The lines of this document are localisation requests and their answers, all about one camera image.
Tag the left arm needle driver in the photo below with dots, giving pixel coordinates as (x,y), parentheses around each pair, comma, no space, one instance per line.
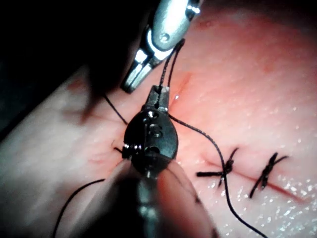
(161,138)

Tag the right arm needle driver jaw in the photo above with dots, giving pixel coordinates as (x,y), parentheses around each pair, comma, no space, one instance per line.
(148,69)
(135,72)

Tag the right arm needle driver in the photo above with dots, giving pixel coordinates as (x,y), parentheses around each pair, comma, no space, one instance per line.
(171,22)

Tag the tissue pad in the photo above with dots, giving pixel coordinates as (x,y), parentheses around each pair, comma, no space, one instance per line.
(247,99)

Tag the dark left arm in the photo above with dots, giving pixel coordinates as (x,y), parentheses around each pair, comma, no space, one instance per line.
(178,198)

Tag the black stitching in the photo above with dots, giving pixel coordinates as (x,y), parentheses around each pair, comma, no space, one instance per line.
(229,166)

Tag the black thread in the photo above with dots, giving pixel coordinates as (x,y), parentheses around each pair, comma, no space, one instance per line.
(213,141)

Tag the left arm needle driver jaw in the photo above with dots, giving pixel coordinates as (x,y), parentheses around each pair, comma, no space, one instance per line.
(152,98)
(164,99)

